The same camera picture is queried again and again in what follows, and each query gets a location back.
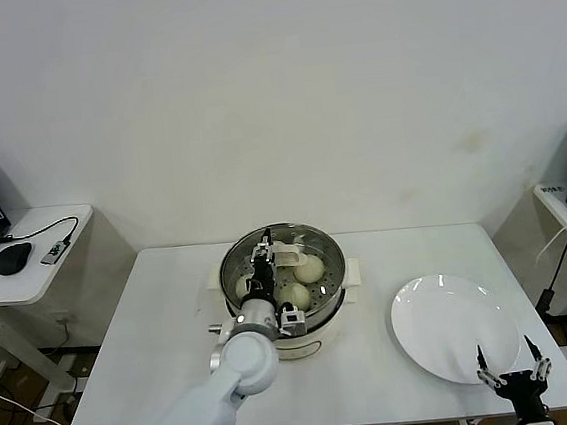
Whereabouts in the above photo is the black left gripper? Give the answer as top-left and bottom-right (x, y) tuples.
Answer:
(238, 227), (281, 305)

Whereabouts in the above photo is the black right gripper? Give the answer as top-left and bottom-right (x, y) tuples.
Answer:
(471, 331), (558, 425)

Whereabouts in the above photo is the white steamed baozi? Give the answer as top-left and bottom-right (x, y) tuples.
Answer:
(292, 253), (326, 287)
(273, 279), (313, 315)
(232, 274), (256, 302)

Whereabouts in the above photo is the stainless steel steamer basket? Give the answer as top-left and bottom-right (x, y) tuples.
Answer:
(214, 218), (352, 343)

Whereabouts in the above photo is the black power adapter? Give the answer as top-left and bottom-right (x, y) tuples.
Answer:
(534, 286), (559, 318)

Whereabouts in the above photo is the white round plate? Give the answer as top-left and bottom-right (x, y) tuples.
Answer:
(386, 265), (526, 392)

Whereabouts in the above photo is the cream electric cooker pot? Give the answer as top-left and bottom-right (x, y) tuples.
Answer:
(203, 254), (372, 374)

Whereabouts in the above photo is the small grey usb hub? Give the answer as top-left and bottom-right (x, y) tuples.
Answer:
(38, 237), (76, 267)

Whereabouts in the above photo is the black computer mouse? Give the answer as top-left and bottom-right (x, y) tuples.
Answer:
(0, 240), (35, 276)

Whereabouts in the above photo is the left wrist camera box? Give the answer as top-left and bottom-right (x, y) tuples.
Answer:
(276, 304), (311, 339)

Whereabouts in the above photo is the black laptop power cable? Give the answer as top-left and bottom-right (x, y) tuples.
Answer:
(539, 224), (567, 295)

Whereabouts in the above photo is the white desk cable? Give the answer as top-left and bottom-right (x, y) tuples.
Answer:
(535, 222), (567, 262)

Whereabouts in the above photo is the black usb hub cable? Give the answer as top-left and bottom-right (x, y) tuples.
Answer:
(0, 214), (81, 249)

